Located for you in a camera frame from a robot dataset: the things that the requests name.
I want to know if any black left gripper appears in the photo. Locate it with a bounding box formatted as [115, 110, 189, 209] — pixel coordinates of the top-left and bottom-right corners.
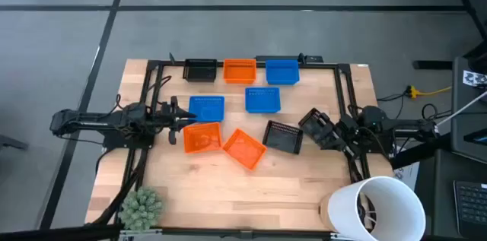
[159, 95, 198, 146]

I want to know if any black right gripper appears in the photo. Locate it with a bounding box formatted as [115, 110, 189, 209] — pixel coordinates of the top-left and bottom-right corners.
[316, 113, 361, 158]

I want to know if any black plastic basket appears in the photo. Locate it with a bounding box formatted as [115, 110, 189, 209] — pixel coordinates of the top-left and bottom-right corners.
[182, 58, 218, 83]
[298, 107, 338, 150]
[262, 119, 304, 155]

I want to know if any blue plastic basket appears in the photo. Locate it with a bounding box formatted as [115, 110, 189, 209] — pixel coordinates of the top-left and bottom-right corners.
[265, 59, 301, 86]
[244, 87, 282, 115]
[188, 95, 226, 123]

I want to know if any orange plastic basket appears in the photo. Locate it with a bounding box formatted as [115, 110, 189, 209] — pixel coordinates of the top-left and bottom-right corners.
[222, 128, 268, 171]
[183, 122, 224, 154]
[222, 58, 258, 85]

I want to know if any white cylindrical bucket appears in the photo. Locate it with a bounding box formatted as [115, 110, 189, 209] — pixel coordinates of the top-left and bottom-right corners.
[326, 175, 427, 241]

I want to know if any green artificial plant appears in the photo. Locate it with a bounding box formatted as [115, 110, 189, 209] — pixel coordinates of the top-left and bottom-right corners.
[118, 186, 164, 233]

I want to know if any white rod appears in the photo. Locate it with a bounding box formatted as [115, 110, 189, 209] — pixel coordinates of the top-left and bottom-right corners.
[435, 90, 487, 128]

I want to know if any black desk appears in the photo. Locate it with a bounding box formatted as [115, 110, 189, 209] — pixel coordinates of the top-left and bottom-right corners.
[450, 56, 487, 166]

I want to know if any white patterned paper sheet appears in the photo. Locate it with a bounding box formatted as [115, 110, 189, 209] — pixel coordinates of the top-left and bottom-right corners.
[462, 69, 487, 88]

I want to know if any black keyboard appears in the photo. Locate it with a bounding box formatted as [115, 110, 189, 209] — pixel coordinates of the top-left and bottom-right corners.
[452, 179, 487, 240]

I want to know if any black metal rig frame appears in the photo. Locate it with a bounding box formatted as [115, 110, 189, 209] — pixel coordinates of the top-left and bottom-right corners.
[113, 53, 372, 185]

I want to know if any black cable bundle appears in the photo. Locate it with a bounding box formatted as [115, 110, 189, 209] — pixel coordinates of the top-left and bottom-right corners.
[90, 145, 150, 227]

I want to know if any yellow floor cable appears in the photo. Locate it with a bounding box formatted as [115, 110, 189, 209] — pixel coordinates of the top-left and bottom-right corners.
[415, 86, 454, 97]

